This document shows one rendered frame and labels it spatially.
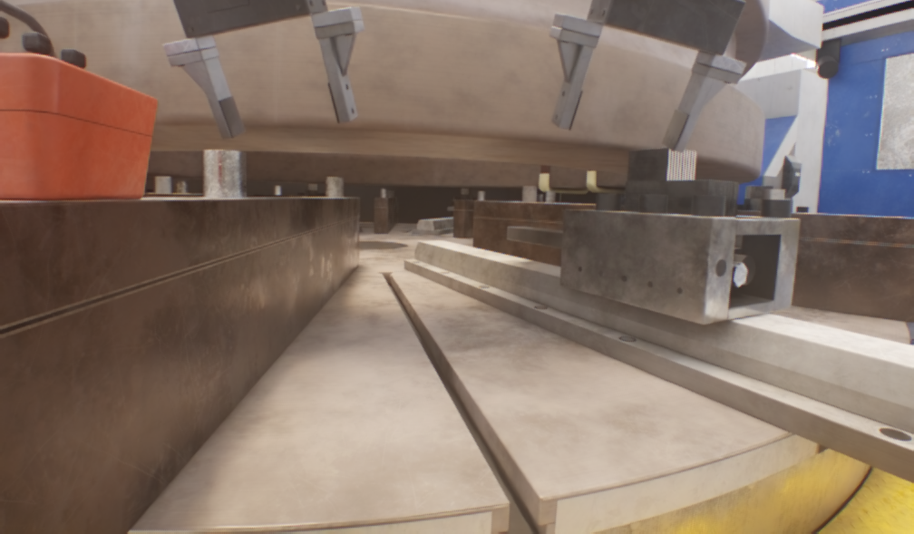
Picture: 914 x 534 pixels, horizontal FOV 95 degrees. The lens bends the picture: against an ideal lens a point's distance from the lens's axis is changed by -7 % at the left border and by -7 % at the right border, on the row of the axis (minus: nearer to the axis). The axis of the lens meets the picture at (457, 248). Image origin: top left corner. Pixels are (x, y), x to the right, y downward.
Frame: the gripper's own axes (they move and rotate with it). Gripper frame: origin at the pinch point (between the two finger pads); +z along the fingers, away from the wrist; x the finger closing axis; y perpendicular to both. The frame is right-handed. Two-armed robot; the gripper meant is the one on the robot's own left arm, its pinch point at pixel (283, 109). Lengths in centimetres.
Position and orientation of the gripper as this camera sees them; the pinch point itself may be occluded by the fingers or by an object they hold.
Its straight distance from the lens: 51.6
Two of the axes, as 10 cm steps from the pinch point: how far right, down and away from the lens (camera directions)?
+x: -9.8, 0.7, 1.6
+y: 1.1, -5.0, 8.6
